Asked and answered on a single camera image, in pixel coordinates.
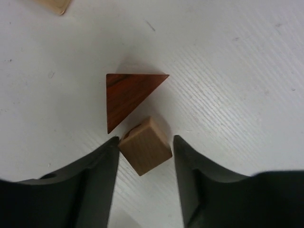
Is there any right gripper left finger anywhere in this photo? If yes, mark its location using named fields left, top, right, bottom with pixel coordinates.
left=0, top=137, right=119, bottom=228

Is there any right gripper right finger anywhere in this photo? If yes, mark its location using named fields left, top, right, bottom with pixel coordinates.
left=173, top=135, right=304, bottom=228

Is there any light wooden cube block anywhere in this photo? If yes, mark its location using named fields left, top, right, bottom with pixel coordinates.
left=118, top=116, right=172, bottom=176

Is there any reddish wooden triangle block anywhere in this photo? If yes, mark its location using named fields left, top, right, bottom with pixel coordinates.
left=106, top=74, right=169, bottom=133

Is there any amber transparent plastic box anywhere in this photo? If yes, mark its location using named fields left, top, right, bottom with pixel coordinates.
left=36, top=0, right=72, bottom=16

